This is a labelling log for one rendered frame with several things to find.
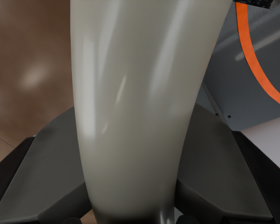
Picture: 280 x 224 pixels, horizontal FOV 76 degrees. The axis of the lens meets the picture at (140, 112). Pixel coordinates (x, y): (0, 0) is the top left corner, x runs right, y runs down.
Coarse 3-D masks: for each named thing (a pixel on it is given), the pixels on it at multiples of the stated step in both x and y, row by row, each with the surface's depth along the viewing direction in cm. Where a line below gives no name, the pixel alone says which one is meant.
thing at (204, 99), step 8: (200, 88) 87; (200, 96) 83; (208, 96) 80; (200, 104) 79; (208, 104) 76; (216, 104) 111; (216, 112) 70; (224, 120) 95; (176, 208) 53; (176, 216) 52
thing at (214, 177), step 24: (192, 120) 9; (216, 120) 9; (192, 144) 7; (216, 144) 7; (192, 168) 6; (216, 168) 6; (240, 168) 6; (192, 192) 6; (216, 192) 5; (240, 192) 5; (216, 216) 5; (240, 216) 5; (264, 216) 5
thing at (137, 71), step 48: (96, 0) 3; (144, 0) 2; (192, 0) 2; (96, 48) 3; (144, 48) 3; (192, 48) 3; (96, 96) 3; (144, 96) 3; (192, 96) 4; (96, 144) 4; (144, 144) 4; (96, 192) 5; (144, 192) 4
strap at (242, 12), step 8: (240, 8) 83; (240, 16) 84; (240, 24) 86; (240, 32) 89; (248, 32) 88; (240, 40) 91; (248, 40) 91; (248, 48) 93; (248, 56) 95; (248, 64) 98; (256, 64) 98; (256, 72) 100; (264, 80) 103; (264, 88) 106; (272, 88) 106; (272, 96) 109
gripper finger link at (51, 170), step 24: (72, 120) 9; (48, 144) 8; (72, 144) 8; (24, 168) 6; (48, 168) 6; (72, 168) 6; (24, 192) 6; (48, 192) 6; (72, 192) 6; (0, 216) 5; (24, 216) 5; (48, 216) 5; (72, 216) 6
